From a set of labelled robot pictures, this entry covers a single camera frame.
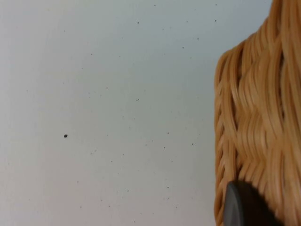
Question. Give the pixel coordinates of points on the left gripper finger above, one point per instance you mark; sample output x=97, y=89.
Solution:
x=244, y=207

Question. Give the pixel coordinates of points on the pale brown wicker basket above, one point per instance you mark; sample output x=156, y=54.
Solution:
x=258, y=106

